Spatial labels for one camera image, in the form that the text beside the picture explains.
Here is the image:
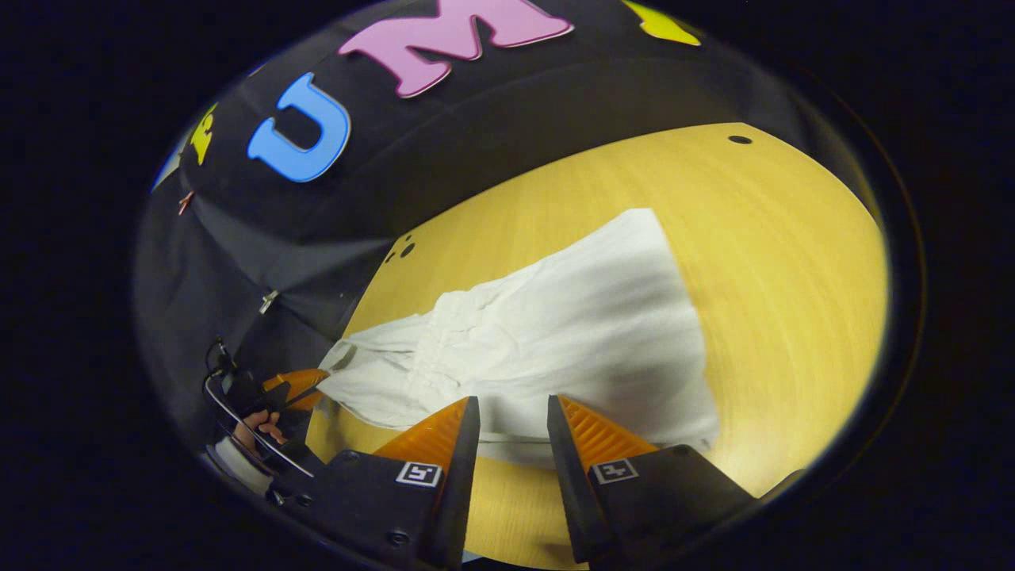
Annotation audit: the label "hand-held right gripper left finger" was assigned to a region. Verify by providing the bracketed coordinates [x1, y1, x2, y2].
[268, 396, 482, 571]

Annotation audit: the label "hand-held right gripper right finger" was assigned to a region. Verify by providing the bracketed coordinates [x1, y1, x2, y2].
[546, 393, 760, 566]

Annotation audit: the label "white jeans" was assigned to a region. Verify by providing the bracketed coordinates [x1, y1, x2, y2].
[316, 208, 722, 470]

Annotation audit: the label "black backdrop cloth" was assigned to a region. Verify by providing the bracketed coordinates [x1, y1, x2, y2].
[131, 0, 802, 449]

